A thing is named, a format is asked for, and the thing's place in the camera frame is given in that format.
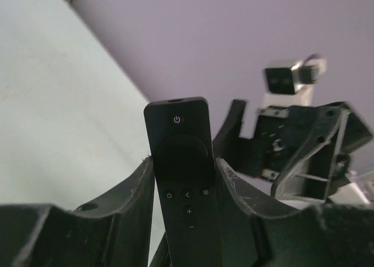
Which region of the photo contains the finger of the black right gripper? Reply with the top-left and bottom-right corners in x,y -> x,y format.
271,105 -> 349,203
213,99 -> 263,178

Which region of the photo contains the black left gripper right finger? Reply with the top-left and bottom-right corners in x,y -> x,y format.
216,159 -> 373,266

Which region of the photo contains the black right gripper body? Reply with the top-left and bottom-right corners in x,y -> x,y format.
239,102 -> 373,179

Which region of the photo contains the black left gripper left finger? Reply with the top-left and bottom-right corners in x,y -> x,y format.
1,158 -> 154,266

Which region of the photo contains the black remote control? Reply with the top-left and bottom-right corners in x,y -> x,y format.
144,97 -> 223,266

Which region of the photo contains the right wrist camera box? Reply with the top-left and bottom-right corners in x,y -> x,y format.
263,54 -> 327,95

